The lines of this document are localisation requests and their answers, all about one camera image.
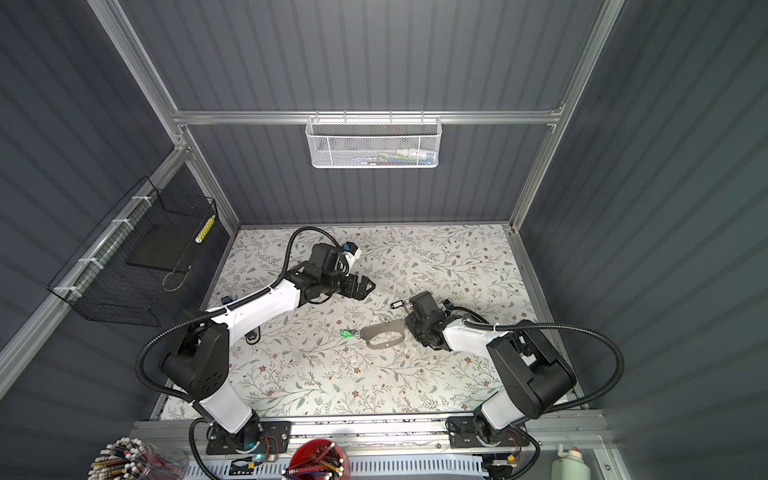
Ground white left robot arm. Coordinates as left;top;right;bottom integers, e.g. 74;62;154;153
134;226;375;453

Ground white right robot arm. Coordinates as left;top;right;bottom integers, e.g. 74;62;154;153
405;292;625;443

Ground white mesh basket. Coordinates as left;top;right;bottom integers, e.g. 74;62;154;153
305;116;443;169

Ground yellow marker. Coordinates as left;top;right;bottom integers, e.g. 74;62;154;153
194;215;216;244

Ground red pencil cup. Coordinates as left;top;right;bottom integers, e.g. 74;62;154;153
282;439;352;480

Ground black foam pad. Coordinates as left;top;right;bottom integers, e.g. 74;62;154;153
126;224;202;273

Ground clear pencil cup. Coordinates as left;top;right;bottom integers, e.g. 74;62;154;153
87;437;189;480

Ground white glue bottle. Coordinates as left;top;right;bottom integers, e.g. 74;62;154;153
550;444;591;480

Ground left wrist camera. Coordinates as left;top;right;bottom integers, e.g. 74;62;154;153
341;241;362;267

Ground white slotted cable duct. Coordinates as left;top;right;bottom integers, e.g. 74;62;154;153
204;453;489;479

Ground black wire basket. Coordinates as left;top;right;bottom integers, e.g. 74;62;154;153
47;177;218;327

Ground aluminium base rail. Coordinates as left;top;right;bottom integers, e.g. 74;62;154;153
131;409;607;463

